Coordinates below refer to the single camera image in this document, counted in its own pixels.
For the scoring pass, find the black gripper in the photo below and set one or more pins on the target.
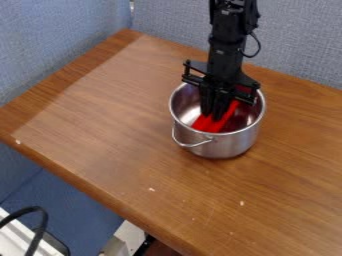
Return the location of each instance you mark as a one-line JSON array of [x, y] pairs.
[[221, 80]]

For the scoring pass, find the red block object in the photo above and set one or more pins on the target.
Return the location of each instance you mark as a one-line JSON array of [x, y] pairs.
[[206, 124]]

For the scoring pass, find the metal pot with handle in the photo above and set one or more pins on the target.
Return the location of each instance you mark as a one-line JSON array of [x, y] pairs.
[[238, 136]]

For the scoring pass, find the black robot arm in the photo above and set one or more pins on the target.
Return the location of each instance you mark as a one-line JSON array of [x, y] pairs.
[[233, 19]]

